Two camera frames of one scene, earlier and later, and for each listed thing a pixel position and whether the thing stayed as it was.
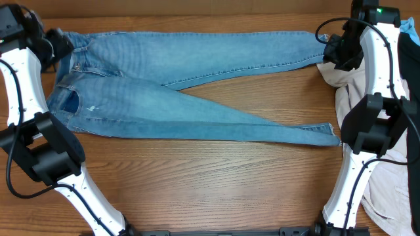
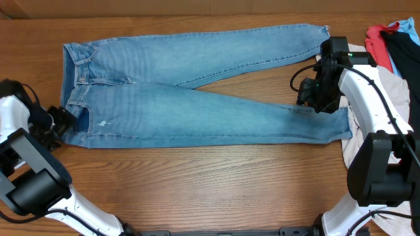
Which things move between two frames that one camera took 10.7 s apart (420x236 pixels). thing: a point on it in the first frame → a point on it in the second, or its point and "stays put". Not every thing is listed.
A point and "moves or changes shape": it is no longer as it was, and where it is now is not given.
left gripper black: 62,46 → 63,118
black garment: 409,59 stays put
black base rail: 283,231 stays put
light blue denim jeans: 124,81 moves or changes shape
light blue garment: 407,26 stays put
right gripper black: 328,57 → 304,98
